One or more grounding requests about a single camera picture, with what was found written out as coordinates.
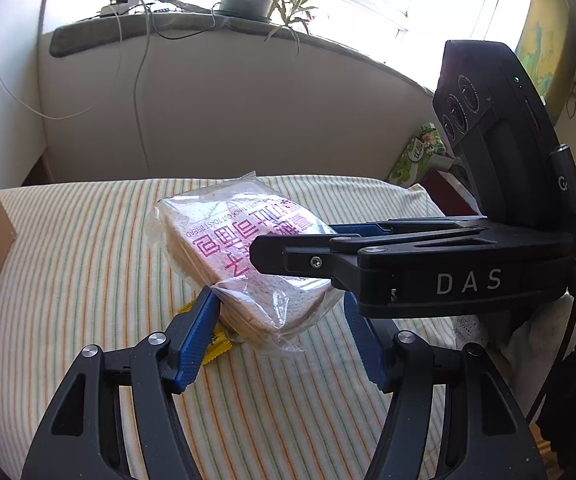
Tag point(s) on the striped bedsheet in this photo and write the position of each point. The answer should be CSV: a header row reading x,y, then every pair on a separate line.
x,y
93,270

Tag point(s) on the sliced bread bag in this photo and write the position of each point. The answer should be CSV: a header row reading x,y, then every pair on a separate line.
x,y
208,230

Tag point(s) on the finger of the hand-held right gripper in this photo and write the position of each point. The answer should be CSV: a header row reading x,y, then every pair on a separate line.
x,y
363,227
293,260

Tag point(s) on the white cabinet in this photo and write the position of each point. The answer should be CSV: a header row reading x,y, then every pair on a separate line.
x,y
3,135

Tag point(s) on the green printed box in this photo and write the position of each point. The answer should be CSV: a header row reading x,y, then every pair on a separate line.
x,y
418,155

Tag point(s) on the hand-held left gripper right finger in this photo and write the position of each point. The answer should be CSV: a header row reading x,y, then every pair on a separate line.
x,y
368,350

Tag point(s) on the white power strip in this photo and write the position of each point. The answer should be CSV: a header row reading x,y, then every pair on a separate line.
x,y
115,10

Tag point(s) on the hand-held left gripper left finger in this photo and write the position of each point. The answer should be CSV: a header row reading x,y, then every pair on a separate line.
x,y
195,340

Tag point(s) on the white lace cloth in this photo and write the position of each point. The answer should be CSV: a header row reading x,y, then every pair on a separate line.
x,y
543,325

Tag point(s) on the grey window sill mat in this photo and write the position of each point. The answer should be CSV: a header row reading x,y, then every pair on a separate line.
x,y
118,35

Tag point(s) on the yellow snack packet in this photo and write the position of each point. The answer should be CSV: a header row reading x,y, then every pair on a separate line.
x,y
215,342

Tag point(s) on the green leafy plant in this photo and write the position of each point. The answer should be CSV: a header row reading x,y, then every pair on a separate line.
x,y
293,10

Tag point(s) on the red box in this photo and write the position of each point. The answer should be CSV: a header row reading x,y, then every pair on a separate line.
x,y
448,190

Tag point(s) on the wall poster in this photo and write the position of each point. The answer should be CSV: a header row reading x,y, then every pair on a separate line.
x,y
548,60

